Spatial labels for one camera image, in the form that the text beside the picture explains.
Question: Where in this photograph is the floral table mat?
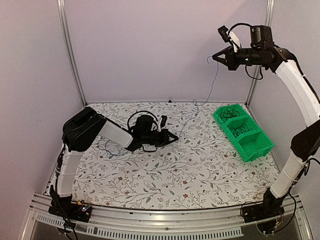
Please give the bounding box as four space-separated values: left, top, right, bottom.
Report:
57 102 279 210

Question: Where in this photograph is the front aluminium rail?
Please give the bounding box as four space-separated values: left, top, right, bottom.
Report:
21 193 315 240

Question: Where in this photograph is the left aluminium frame post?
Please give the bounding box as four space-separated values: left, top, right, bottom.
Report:
56 0 88 107

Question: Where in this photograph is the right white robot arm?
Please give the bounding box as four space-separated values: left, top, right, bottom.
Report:
212 23 320 218

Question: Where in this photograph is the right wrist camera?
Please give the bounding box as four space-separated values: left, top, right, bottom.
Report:
218 25 242 53

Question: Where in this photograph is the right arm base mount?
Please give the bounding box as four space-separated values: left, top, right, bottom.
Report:
240 199 285 223

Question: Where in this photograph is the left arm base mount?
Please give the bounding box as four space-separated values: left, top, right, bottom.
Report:
48 196 92 223

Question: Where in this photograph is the aluminium frame post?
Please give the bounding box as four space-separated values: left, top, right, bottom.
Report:
245 0 275 108
56 0 88 107

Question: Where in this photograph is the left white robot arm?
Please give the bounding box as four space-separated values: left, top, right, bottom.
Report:
49 107 179 217

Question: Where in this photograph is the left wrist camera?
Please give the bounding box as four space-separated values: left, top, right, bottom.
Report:
157 115 167 132

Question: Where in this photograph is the green three-compartment bin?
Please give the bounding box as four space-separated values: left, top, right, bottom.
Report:
213 104 275 163

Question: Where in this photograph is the right aluminium frame post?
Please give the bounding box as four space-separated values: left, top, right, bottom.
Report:
245 0 275 108

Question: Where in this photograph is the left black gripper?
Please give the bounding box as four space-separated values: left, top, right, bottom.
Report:
142 128 178 148

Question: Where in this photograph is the thin black cable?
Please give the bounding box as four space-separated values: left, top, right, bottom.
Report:
216 105 238 123

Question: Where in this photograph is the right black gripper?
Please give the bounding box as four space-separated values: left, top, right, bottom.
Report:
212 44 267 71

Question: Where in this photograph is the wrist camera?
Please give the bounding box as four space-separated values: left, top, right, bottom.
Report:
218 25 242 53
157 115 167 132

